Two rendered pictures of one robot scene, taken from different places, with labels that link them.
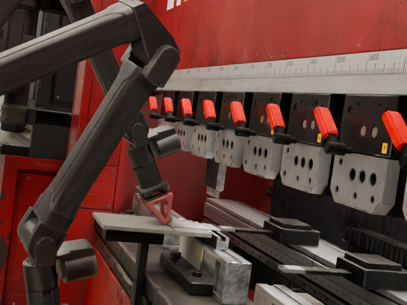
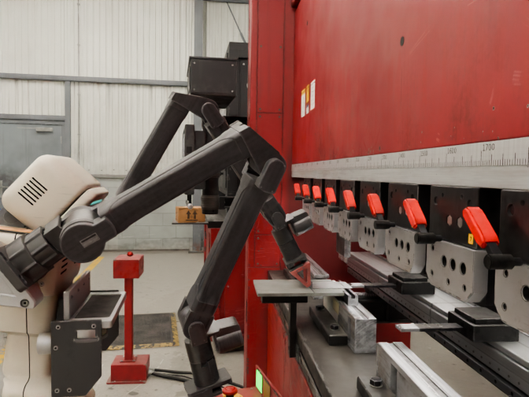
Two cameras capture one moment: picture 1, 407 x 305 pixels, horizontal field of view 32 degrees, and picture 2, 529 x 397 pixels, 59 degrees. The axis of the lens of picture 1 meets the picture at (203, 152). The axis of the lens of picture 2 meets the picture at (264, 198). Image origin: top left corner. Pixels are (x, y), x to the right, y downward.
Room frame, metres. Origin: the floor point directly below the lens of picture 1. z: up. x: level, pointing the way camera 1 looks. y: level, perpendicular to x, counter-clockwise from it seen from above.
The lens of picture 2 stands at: (0.25, -0.09, 1.35)
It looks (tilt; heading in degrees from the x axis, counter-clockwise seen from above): 3 degrees down; 12
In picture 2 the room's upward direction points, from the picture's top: 1 degrees clockwise
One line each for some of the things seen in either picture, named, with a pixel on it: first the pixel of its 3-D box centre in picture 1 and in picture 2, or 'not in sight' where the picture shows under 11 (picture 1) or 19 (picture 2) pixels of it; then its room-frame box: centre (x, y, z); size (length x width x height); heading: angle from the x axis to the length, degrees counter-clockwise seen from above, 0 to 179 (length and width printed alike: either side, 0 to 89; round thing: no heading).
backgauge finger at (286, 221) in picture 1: (264, 228); (388, 282); (1.82, -0.18, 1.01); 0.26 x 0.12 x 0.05; 107
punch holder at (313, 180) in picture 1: (324, 143); (419, 225); (1.22, -0.20, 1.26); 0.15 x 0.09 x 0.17; 17
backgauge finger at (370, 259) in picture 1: (340, 268); (451, 323); (1.42, -0.31, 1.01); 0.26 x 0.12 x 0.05; 107
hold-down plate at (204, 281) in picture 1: (184, 272); (326, 323); (1.72, 0.01, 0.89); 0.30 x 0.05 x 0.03; 17
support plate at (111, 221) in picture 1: (150, 224); (296, 287); (1.73, 0.11, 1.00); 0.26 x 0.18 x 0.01; 107
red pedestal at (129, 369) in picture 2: not in sight; (128, 315); (3.06, 1.38, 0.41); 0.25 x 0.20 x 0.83; 107
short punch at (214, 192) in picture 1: (214, 177); (343, 246); (1.77, -0.04, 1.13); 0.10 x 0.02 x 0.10; 17
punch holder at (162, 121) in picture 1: (177, 118); (316, 198); (2.18, 0.09, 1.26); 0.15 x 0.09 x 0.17; 17
